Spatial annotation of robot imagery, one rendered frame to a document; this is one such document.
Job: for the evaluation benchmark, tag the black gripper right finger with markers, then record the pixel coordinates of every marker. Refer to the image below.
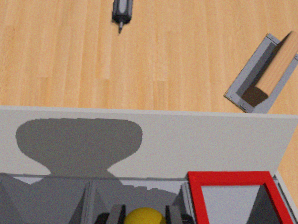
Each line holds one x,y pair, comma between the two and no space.
173,216

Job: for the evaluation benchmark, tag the red rectangular frame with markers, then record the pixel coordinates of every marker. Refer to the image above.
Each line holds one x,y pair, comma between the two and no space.
234,178

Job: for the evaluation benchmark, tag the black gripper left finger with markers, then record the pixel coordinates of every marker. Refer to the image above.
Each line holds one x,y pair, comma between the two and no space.
116,215

